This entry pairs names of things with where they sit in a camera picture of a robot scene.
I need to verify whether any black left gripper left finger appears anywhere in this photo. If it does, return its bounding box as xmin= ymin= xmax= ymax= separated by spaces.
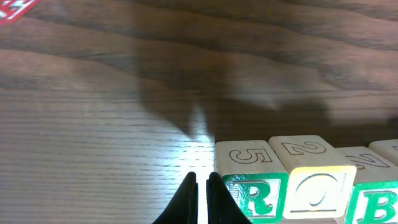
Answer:
xmin=153 ymin=172 xmax=198 ymax=224

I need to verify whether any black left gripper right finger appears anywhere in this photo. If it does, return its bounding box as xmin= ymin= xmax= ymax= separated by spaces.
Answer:
xmin=206 ymin=172 xmax=251 ymax=224

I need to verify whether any green R block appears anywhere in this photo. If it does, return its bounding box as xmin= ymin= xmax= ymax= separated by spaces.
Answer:
xmin=215 ymin=140 xmax=289 ymax=223

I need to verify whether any yellow O block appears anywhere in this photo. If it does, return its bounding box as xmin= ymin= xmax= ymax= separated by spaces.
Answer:
xmin=368 ymin=139 xmax=398 ymax=166
xmin=268 ymin=135 xmax=357 ymax=219

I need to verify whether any green B block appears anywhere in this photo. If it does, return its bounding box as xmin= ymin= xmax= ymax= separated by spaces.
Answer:
xmin=335 ymin=146 xmax=397 ymax=224

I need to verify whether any tilted red A block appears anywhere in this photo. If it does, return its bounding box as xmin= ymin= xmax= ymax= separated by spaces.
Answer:
xmin=1 ymin=0 xmax=40 ymax=25

